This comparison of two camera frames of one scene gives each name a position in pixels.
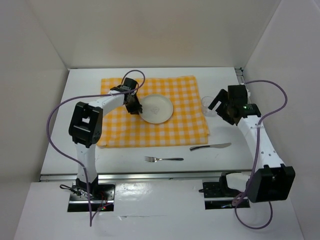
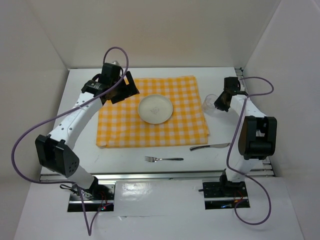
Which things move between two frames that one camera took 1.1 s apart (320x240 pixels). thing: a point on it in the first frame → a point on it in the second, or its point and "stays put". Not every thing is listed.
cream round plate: [156, 108] stays put
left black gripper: [137, 107] → [129, 90]
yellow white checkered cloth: [187, 125] stays put
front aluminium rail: [70, 176] stays put
